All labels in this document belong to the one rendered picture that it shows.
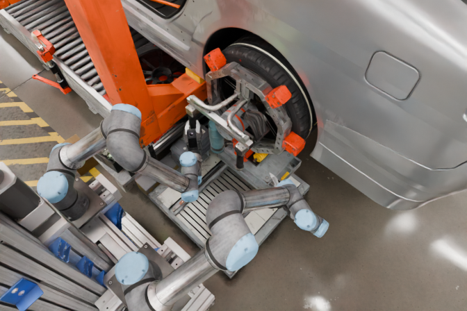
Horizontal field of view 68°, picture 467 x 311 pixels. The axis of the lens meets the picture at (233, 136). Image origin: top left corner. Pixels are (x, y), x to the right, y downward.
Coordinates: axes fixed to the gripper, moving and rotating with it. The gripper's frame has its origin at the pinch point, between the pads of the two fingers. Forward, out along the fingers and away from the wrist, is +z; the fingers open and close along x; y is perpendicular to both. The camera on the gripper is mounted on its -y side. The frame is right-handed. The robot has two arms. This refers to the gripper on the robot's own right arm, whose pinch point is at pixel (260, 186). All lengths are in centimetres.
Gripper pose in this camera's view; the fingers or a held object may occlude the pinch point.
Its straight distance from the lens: 164.4
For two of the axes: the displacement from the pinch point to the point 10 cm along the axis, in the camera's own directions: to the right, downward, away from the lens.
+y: -4.4, -2.9, -8.5
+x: -5.4, 8.4, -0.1
